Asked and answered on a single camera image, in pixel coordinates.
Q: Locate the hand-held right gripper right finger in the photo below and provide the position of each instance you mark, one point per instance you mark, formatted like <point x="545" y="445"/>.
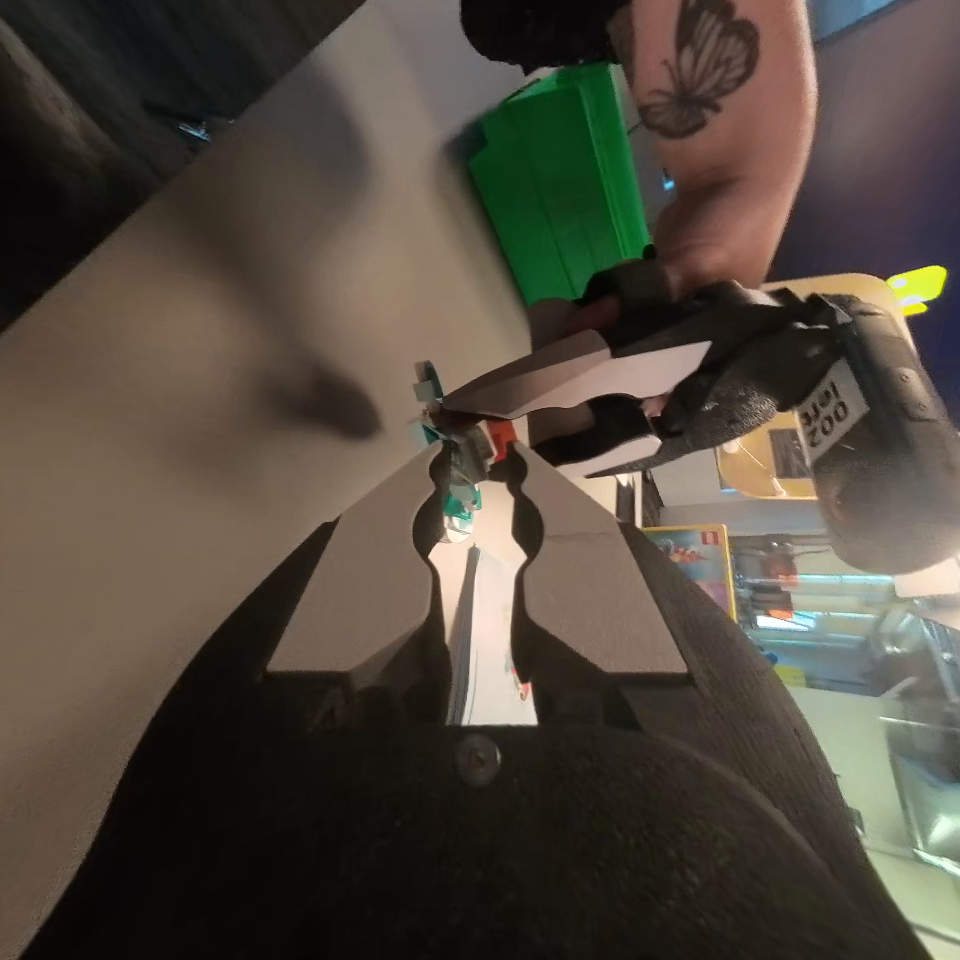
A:
<point x="600" y="607"/>

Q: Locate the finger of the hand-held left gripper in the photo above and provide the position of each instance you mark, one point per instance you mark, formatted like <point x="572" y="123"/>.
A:
<point x="622" y="457"/>
<point x="570" y="375"/>

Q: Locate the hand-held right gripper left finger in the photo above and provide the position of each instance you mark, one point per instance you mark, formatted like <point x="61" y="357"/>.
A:
<point x="360" y="600"/>

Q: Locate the small red lego piece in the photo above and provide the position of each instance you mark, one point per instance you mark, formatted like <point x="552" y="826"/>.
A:
<point x="501" y="435"/>

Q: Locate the round white teal lego base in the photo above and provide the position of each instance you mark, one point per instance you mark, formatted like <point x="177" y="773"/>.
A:
<point x="461" y="502"/>

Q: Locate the person's left forearm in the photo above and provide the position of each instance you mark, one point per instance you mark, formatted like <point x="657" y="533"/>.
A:
<point x="780" y="112"/>

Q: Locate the yellow lego set box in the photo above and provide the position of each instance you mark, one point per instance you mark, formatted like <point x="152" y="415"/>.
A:
<point x="697" y="555"/>

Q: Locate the open lego instruction booklet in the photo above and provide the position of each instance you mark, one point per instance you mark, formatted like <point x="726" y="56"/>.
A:
<point x="487" y="637"/>

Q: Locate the person's left hand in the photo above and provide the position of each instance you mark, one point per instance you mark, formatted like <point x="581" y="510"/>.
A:
<point x="712" y="240"/>

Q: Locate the light wooden board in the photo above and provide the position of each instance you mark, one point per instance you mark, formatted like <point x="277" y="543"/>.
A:
<point x="750" y="472"/>

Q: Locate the green plastic bin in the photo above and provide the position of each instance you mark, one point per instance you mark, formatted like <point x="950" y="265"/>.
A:
<point x="555" y="187"/>

